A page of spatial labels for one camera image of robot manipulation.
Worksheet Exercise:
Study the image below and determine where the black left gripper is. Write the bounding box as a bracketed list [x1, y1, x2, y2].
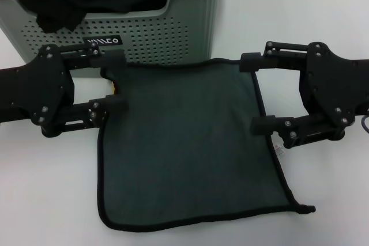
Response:
[0, 40, 130, 139]

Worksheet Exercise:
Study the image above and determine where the grey perforated plastic basket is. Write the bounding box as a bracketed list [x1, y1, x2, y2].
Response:
[0, 0, 228, 79]

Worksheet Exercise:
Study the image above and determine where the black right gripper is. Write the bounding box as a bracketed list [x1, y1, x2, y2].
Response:
[240, 40, 369, 149]

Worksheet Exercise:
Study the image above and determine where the yellow and grey towel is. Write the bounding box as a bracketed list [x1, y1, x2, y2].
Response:
[96, 58, 317, 227]

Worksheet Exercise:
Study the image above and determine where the black towel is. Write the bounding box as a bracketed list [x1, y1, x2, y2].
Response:
[0, 0, 223, 36]

